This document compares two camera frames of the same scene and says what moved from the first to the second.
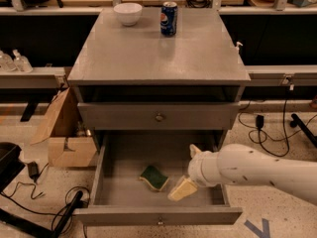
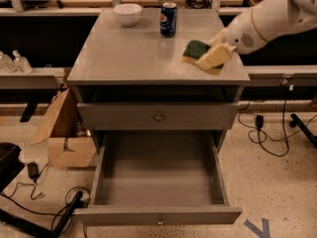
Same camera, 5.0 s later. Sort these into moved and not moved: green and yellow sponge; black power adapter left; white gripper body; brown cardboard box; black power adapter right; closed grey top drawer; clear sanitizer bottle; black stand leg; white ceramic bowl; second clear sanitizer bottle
Moved: green and yellow sponge; white gripper body
Not moved: black power adapter left; second clear sanitizer bottle; black stand leg; closed grey top drawer; black power adapter right; clear sanitizer bottle; white ceramic bowl; brown cardboard box
